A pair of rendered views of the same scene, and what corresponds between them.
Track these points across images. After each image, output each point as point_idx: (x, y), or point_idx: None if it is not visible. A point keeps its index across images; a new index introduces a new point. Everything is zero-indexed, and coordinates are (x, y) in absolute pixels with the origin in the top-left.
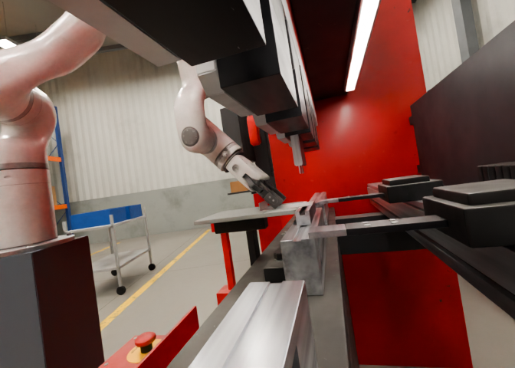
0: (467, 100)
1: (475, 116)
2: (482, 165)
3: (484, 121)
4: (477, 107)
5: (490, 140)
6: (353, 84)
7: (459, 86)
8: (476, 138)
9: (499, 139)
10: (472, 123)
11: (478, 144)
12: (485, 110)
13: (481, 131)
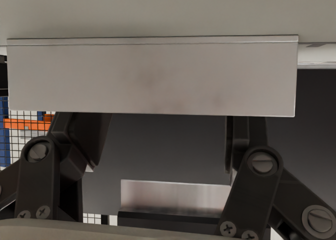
0: (319, 181)
1: (308, 157)
2: (316, 91)
3: (289, 146)
4: (300, 166)
5: (286, 121)
6: None
7: (335, 206)
8: (318, 128)
9: (267, 120)
10: (320, 149)
11: (315, 120)
12: (283, 158)
13: (301, 135)
